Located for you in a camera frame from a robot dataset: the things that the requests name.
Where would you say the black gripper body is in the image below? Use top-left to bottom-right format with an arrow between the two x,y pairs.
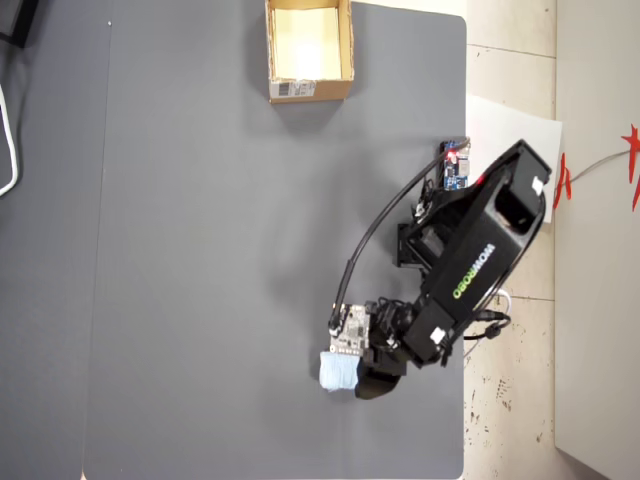
362,298 -> 417,377

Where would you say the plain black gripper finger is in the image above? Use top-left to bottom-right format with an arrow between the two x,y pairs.
353,364 -> 404,401

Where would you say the pale blue soft block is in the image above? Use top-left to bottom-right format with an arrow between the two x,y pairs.
318,350 -> 362,394

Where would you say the open cardboard box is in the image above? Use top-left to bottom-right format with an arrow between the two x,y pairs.
264,0 -> 357,105

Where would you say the blue circuit board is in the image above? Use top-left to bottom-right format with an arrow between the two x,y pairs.
439,141 -> 474,193

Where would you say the grey table mat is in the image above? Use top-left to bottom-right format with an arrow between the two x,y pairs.
0,0 -> 112,480
81,0 -> 469,480

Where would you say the white paper sheet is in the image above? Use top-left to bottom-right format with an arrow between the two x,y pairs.
466,92 -> 565,227

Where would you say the red tape strip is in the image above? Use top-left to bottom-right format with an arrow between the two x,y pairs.
553,151 -> 575,204

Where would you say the red tape star mark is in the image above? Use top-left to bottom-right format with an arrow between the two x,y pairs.
619,123 -> 640,213

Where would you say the black object corner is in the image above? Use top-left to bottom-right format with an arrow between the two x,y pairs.
0,0 -> 42,50

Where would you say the gripper camera circuit board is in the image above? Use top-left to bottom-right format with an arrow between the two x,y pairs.
327,303 -> 373,358

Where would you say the black power cable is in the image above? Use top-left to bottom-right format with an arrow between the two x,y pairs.
462,308 -> 513,343

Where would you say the thick black camera cable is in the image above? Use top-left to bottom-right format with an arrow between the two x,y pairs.
329,135 -> 474,332

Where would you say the thin grey floor cable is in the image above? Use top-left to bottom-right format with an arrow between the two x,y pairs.
569,149 -> 634,184

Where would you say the white curved cord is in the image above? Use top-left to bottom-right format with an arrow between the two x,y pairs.
0,82 -> 23,198

